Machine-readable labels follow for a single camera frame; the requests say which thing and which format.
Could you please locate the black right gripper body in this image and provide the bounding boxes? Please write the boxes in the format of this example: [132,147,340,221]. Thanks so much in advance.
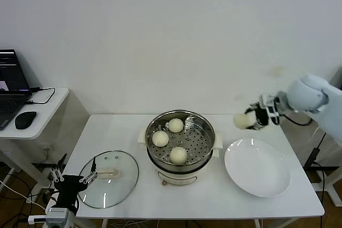
[255,93,283,127]

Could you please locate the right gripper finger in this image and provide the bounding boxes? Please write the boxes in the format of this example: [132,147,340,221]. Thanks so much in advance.
[244,102,261,114]
[247,122,268,131]

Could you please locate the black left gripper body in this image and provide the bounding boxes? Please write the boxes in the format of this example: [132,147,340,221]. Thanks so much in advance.
[57,175,86,209]

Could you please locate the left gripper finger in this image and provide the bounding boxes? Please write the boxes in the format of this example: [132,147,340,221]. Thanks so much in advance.
[48,153,68,183]
[79,156,99,185]

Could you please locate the white steamed baozi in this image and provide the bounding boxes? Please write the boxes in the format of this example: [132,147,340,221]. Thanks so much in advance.
[168,118,184,133]
[233,113,254,130]
[152,131,170,147]
[169,146,188,165]

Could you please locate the glass lid with cream handle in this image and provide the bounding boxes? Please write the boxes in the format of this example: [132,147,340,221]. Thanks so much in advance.
[76,150,140,209]

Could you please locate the stainless steel steamer basket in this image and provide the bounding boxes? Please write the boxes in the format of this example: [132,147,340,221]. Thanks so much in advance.
[145,109,216,173]

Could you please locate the white round plate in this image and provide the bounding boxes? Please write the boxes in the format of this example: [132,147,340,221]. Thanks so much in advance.
[224,138,292,198]

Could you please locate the black computer mouse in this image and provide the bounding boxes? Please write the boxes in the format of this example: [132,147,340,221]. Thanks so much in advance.
[14,111,38,130]

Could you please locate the silver flat external drive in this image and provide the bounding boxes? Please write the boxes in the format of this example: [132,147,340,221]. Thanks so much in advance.
[32,91,53,104]

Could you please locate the white side desk with label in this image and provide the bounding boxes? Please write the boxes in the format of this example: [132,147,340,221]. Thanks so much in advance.
[315,131,342,207]

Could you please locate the black open laptop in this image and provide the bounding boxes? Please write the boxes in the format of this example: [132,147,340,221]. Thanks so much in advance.
[0,49,33,131]

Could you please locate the cream electric cooker pot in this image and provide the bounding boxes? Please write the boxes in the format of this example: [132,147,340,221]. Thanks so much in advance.
[137,128,224,187]

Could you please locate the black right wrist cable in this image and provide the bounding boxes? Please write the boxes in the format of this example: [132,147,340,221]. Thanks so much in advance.
[283,113,313,127]

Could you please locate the white floor cable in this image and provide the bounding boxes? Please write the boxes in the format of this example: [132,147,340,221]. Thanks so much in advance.
[0,179,46,210]

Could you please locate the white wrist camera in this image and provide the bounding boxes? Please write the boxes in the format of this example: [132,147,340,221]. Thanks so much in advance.
[27,216,48,224]

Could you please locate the thin white cables under table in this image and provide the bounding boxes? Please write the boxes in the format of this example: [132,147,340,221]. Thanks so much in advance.
[109,219,150,228]

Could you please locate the black cable with inline adapter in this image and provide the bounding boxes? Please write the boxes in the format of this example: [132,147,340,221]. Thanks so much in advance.
[304,131,328,207]

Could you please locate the black laptop cable with adapter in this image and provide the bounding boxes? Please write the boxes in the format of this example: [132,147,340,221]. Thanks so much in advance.
[26,87,57,105]

